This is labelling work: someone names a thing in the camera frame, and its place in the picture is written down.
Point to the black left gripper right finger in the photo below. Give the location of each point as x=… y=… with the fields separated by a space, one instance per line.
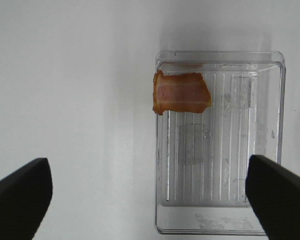
x=274 y=195

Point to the clear left plastic container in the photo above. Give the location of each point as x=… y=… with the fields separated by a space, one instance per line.
x=202 y=159

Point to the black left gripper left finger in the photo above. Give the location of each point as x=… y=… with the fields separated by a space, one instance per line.
x=25 y=196

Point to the bacon strip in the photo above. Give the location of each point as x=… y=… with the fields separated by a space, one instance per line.
x=183 y=93

